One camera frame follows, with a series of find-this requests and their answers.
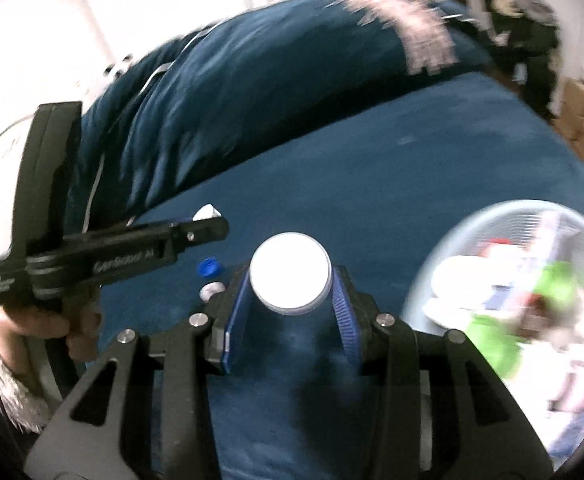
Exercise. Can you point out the large white plastic lid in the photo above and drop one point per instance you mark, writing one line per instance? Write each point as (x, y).
(290, 272)

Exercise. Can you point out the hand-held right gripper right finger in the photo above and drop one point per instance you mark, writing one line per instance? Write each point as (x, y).
(344, 320)

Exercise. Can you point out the blue bed sheet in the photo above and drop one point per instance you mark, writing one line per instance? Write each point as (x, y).
(347, 170)

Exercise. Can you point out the dark blue duvet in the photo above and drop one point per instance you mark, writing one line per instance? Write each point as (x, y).
(247, 85)

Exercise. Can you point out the white crumpled paper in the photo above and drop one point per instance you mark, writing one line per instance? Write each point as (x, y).
(452, 280)

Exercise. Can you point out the green packet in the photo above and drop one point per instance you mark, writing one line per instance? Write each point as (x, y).
(494, 340)

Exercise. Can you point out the stack of cardboard boxes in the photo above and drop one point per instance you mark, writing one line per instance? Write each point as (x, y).
(579, 110)

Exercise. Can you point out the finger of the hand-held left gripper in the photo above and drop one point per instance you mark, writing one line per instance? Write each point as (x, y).
(179, 220)
(201, 232)

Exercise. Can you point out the small white bottle cap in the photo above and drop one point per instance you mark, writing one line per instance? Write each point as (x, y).
(211, 291)

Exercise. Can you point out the red and white packet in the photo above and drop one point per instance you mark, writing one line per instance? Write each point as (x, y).
(582, 385)

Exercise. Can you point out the light blue mesh wastebasket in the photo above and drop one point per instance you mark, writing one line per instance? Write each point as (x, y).
(522, 210)

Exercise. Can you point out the blue bottle cap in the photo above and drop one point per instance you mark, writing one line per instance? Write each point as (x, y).
(209, 267)

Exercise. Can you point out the pile of dark clothes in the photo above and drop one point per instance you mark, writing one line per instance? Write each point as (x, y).
(537, 50)

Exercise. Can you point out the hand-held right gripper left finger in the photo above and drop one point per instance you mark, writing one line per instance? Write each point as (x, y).
(237, 320)

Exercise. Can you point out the pink patterned blanket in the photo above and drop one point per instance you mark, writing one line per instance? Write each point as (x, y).
(402, 20)

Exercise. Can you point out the person's left hand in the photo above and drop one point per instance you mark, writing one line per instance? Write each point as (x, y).
(36, 320)

